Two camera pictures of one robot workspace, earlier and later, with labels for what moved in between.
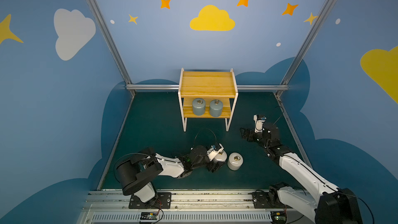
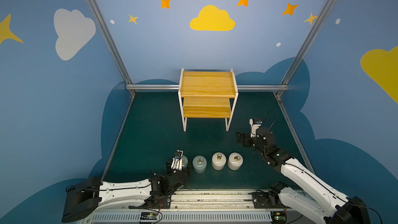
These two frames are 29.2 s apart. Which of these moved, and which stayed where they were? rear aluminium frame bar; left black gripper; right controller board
Moved: left black gripper
Stayed: right controller board; rear aluminium frame bar
